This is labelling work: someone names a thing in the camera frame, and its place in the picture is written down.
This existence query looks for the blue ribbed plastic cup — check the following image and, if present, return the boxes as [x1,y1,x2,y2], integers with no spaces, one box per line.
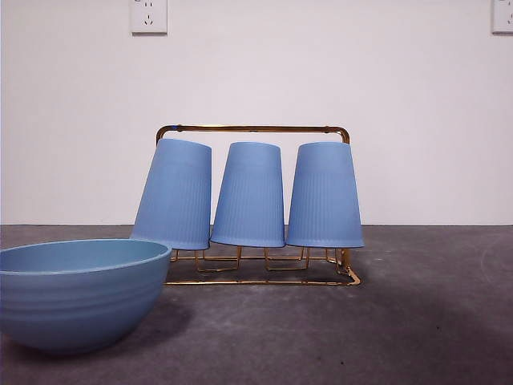
[131,138,212,250]
[285,142,366,249]
[209,141,287,248]

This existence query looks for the blue ribbed bowl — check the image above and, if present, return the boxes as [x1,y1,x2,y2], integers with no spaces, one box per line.
[0,238,173,356]

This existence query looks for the gold wire cup rack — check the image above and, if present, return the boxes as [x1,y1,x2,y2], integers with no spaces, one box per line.
[154,124,364,288]

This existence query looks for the white wall socket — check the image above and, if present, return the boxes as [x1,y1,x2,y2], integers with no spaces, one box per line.
[491,0,513,34]
[130,0,168,35]

